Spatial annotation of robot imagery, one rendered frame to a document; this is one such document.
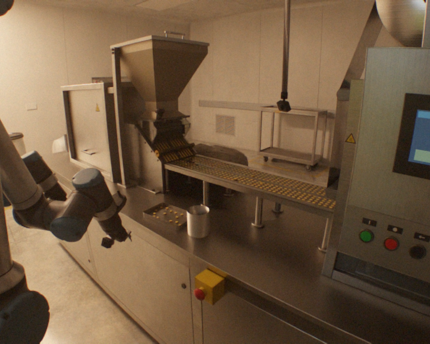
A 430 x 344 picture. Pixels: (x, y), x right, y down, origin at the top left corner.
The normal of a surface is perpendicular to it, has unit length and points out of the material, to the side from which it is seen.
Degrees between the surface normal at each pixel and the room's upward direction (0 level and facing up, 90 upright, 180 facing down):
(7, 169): 101
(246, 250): 0
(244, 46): 90
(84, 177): 19
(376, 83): 90
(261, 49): 90
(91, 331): 0
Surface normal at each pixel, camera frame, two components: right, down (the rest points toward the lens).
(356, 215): -0.65, 0.24
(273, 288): 0.00, -0.95
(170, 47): 0.76, 0.21
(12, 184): 0.54, 0.51
